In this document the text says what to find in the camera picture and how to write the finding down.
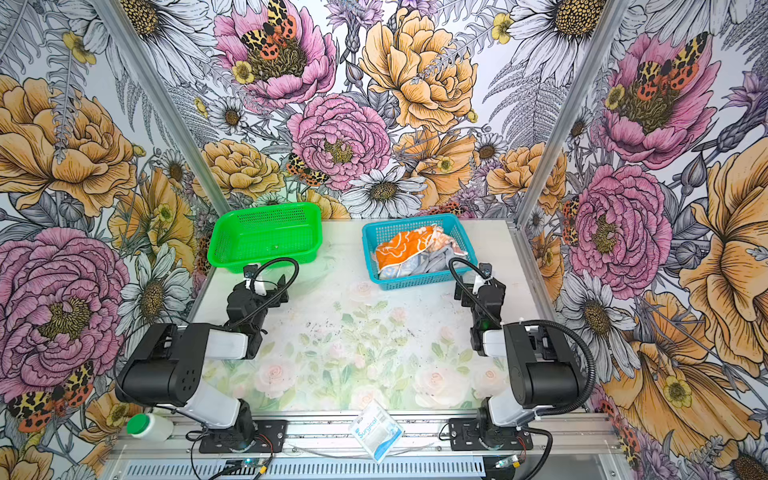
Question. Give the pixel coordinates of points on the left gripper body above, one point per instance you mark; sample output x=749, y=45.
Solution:
x=267, y=288

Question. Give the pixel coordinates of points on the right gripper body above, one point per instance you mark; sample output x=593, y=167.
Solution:
x=475, y=291

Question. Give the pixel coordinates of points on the orange white floral towel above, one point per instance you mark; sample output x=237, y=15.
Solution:
x=405, y=246

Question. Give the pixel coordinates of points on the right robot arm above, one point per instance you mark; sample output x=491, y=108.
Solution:
x=551, y=370

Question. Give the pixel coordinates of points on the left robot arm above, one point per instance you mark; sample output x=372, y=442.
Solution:
x=165, y=370

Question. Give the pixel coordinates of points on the grey patterned towel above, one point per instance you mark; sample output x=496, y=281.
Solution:
x=432, y=261

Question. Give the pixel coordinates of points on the green plastic basket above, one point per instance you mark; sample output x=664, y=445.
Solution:
x=261, y=234

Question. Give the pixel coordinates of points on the white bottle green cap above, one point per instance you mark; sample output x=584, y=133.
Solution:
x=150, y=427

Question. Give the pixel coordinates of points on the white blue packet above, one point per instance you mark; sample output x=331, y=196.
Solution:
x=376, y=431

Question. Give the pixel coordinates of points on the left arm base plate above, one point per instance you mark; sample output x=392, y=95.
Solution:
x=263, y=436

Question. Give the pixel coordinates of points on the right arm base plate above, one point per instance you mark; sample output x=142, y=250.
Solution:
x=465, y=434

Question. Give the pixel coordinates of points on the right aluminium frame post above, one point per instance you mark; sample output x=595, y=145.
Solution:
x=600, y=47

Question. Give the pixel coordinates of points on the aluminium frame post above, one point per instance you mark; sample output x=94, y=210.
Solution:
x=600, y=47
x=117, y=23

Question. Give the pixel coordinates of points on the left aluminium frame post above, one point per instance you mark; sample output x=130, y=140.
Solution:
x=117, y=23

